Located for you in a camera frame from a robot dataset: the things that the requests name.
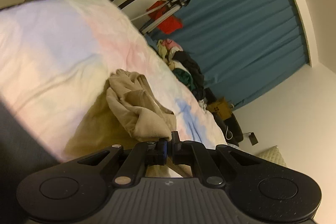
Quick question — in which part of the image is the pale yellow plush cloth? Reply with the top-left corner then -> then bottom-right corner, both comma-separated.
156,40 -> 176,69

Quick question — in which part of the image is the garment steamer stand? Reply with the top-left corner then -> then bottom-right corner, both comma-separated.
131,0 -> 197,33

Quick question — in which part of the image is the white cable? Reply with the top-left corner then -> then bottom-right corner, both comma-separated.
225,123 -> 235,141

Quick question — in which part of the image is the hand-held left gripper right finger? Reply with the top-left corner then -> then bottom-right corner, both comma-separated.
172,131 -> 265,186

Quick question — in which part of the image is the pastel bed blanket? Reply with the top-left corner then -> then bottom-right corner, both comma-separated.
0,0 -> 229,163

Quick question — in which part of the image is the red cloth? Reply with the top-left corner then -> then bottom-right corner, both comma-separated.
146,0 -> 183,35

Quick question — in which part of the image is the beige sweatshirt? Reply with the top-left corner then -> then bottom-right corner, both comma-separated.
64,69 -> 195,178

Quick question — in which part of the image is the pile of clothes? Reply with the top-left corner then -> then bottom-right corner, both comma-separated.
171,50 -> 208,102

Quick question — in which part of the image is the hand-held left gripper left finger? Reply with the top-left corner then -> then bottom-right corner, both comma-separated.
76,138 -> 168,186

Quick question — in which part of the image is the cream quilted cushion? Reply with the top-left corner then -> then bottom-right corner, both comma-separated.
255,145 -> 287,168

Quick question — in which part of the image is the wide blue curtain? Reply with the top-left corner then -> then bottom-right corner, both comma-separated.
143,0 -> 311,110

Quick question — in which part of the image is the green garment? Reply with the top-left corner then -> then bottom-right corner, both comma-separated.
174,69 -> 197,90

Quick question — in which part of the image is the pink cloth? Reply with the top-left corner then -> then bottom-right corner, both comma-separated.
161,38 -> 182,51

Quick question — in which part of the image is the black wall socket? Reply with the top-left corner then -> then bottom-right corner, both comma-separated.
243,131 -> 259,146

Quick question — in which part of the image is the yellow paper bag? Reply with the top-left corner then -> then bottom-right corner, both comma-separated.
207,97 -> 234,120

